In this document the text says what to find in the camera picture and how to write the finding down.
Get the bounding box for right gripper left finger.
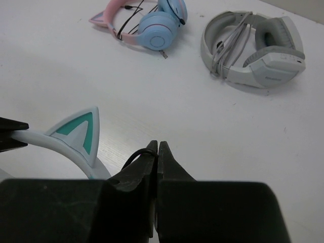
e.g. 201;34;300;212
1;140;158;242

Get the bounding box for black headphone cable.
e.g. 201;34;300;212
123;149;159;172

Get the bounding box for teal cat-ear headphones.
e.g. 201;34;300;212
1;106;111;180

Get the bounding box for pink blue cat-ear headphones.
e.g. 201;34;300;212
89;1;188;51

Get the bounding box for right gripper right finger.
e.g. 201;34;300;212
156;141;291;242

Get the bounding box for grey white headphones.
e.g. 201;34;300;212
200;11;306;88

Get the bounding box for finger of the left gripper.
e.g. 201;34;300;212
0;117;29;132
0;134;28;152

